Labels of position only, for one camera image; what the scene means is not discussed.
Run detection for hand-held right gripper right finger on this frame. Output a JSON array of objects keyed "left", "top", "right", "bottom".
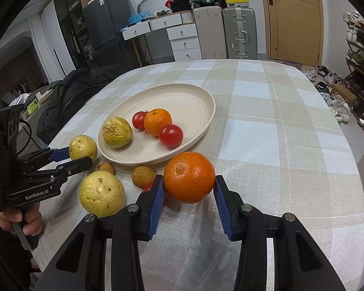
[{"left": 214, "top": 175, "right": 348, "bottom": 291}]

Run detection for small brown cardboard box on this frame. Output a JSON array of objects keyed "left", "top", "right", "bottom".
[{"left": 331, "top": 83, "right": 358, "bottom": 105}]

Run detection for wooden shoe rack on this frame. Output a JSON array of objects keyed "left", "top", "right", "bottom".
[{"left": 344, "top": 21, "right": 364, "bottom": 137}]

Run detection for grey hard suitcase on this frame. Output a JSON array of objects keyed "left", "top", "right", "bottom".
[{"left": 222, "top": 6, "right": 258, "bottom": 60}]

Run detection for beige hard suitcase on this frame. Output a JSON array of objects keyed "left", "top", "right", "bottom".
[{"left": 193, "top": 5, "right": 228, "bottom": 60}]

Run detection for black puffer jacket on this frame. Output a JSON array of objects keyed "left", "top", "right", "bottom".
[{"left": 36, "top": 64, "right": 129, "bottom": 144}]

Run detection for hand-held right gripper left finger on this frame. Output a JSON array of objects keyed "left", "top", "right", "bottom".
[{"left": 33, "top": 174, "right": 166, "bottom": 291}]

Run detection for black cable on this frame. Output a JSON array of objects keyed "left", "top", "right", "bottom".
[{"left": 17, "top": 119, "right": 32, "bottom": 156}]

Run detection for pale yellow guava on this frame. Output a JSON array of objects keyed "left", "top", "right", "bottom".
[{"left": 79, "top": 170, "right": 126, "bottom": 218}]

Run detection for white vanity desk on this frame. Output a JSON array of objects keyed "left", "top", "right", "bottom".
[{"left": 121, "top": 13, "right": 182, "bottom": 41}]

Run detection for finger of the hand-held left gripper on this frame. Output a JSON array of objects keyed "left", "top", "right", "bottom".
[
  {"left": 26, "top": 157, "right": 93, "bottom": 183},
  {"left": 18, "top": 147, "right": 71, "bottom": 170}
]

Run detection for person's left forearm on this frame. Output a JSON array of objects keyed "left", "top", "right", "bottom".
[{"left": 0, "top": 218, "right": 34, "bottom": 291}]

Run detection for brown longan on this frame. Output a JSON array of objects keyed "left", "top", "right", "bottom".
[
  {"left": 131, "top": 165, "right": 157, "bottom": 188},
  {"left": 97, "top": 162, "right": 116, "bottom": 176}
]

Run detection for blue plastic bag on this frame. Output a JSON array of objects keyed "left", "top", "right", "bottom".
[{"left": 128, "top": 10, "right": 152, "bottom": 25}]

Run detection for orange mandarin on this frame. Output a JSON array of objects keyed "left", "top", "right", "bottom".
[
  {"left": 144, "top": 108, "right": 173, "bottom": 137},
  {"left": 163, "top": 152, "right": 216, "bottom": 204}
]

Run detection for tall dark shelf cabinet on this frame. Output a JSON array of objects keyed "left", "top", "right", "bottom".
[{"left": 53, "top": 0, "right": 100, "bottom": 70}]

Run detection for cream round plate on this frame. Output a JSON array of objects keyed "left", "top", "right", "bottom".
[{"left": 97, "top": 83, "right": 216, "bottom": 166}]

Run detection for person's left hand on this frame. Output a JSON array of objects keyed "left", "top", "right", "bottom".
[{"left": 0, "top": 202, "right": 45, "bottom": 237}]

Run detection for white cloth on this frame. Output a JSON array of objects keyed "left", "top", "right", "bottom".
[{"left": 9, "top": 93, "right": 29, "bottom": 106}]

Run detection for rows of assorted shoes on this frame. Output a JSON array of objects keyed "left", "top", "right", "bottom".
[{"left": 343, "top": 10, "right": 364, "bottom": 122}]

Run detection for dark grey refrigerator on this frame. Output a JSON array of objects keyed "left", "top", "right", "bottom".
[{"left": 82, "top": 0, "right": 140, "bottom": 70}]

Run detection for red tomato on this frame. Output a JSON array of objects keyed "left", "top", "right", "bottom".
[
  {"left": 132, "top": 111, "right": 149, "bottom": 131},
  {"left": 158, "top": 124, "right": 184, "bottom": 148},
  {"left": 142, "top": 181, "right": 168, "bottom": 205}
]

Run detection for yellow green guava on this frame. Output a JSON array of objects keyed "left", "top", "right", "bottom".
[
  {"left": 102, "top": 117, "right": 133, "bottom": 149},
  {"left": 69, "top": 135, "right": 98, "bottom": 161}
]

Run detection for wooden door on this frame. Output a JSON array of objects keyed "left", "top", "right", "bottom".
[{"left": 258, "top": 0, "right": 323, "bottom": 62}]

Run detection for light wooden boards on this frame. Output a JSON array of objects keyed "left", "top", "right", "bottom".
[{"left": 38, "top": 88, "right": 54, "bottom": 105}]

